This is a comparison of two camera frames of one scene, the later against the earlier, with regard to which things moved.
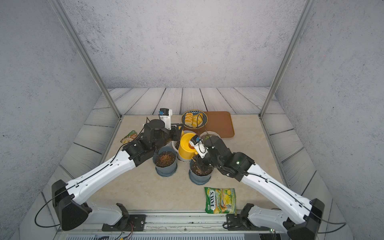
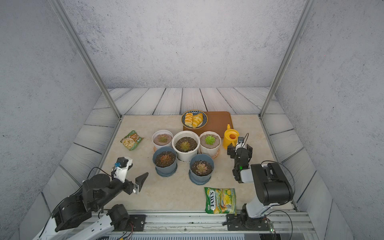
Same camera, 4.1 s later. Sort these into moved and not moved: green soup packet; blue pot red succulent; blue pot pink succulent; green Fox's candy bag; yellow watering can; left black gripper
Moved: left black gripper; yellow watering can
Not moved: green Fox's candy bag; green soup packet; blue pot pink succulent; blue pot red succulent
